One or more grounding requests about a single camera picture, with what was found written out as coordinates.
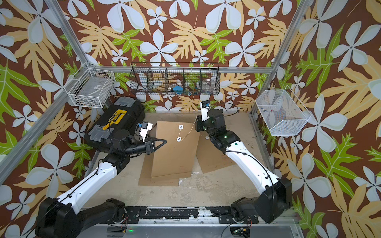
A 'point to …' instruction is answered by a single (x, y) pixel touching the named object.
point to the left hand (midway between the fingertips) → (166, 140)
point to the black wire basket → (175, 78)
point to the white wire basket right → (282, 112)
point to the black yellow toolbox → (124, 113)
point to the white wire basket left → (92, 89)
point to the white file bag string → (179, 139)
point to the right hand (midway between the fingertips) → (197, 115)
